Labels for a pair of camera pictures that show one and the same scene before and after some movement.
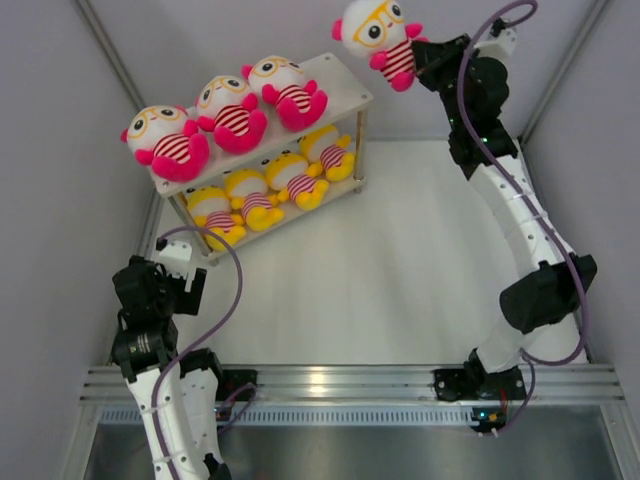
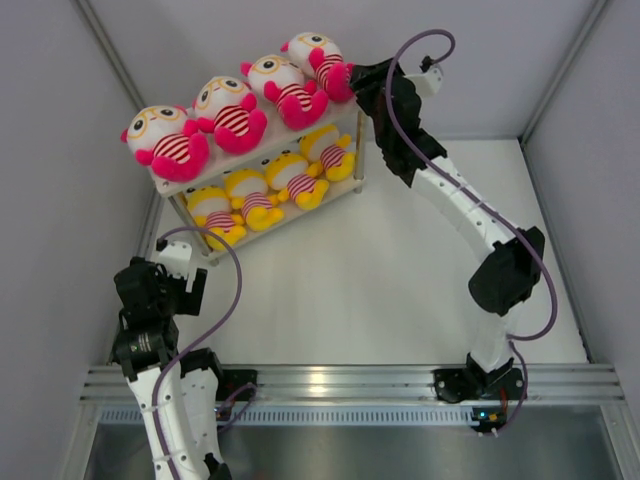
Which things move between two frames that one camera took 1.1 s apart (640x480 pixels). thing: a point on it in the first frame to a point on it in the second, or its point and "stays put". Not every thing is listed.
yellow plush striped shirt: (248, 189) stays put
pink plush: (225, 107) stays put
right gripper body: (440, 72) to (367, 97)
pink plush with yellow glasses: (300, 106) stays put
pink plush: (377, 27) to (321, 59)
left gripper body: (182, 301) stays put
